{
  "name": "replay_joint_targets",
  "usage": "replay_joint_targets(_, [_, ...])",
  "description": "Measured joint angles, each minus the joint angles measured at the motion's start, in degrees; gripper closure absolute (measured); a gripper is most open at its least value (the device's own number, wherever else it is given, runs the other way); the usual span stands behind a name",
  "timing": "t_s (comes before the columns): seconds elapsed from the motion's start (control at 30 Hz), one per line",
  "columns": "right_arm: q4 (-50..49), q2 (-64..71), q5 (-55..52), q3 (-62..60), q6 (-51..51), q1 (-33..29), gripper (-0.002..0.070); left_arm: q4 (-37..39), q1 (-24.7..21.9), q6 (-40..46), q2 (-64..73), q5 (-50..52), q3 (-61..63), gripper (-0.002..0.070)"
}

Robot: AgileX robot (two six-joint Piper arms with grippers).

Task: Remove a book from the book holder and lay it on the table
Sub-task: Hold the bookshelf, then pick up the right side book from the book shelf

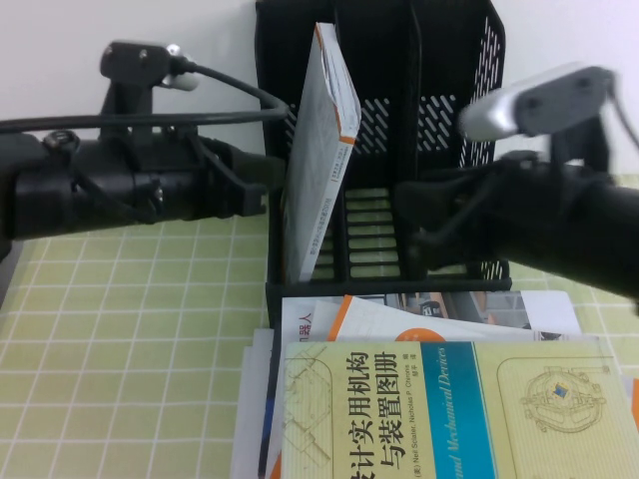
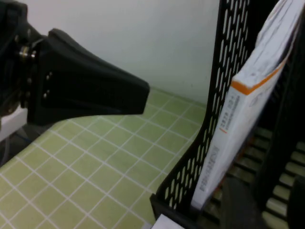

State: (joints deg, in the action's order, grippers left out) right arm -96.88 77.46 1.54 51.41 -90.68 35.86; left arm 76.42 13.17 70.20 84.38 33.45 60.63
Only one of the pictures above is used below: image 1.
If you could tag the white book with orange trim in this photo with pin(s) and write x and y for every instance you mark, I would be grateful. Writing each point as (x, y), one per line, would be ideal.
(314, 164)

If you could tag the yellow mechanical devices book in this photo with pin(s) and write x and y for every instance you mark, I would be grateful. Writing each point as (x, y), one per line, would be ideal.
(524, 429)

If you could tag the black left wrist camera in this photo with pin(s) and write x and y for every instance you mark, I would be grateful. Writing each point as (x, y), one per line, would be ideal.
(132, 70)

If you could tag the orange white book corner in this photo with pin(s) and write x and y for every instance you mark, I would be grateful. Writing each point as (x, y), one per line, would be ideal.
(632, 386)

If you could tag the black plastic book holder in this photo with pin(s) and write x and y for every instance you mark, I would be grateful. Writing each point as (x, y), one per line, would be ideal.
(379, 65)

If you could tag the white book with orange band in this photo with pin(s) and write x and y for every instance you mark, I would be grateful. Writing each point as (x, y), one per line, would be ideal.
(369, 319)

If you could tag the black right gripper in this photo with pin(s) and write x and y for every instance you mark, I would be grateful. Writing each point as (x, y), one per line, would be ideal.
(509, 214)

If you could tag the white paper stack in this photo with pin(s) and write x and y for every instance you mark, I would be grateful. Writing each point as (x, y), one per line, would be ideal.
(252, 399)

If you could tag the dark blue book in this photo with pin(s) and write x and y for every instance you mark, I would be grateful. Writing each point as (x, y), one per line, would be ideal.
(272, 389)

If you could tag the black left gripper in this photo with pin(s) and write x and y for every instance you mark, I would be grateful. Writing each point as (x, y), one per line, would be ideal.
(170, 189)

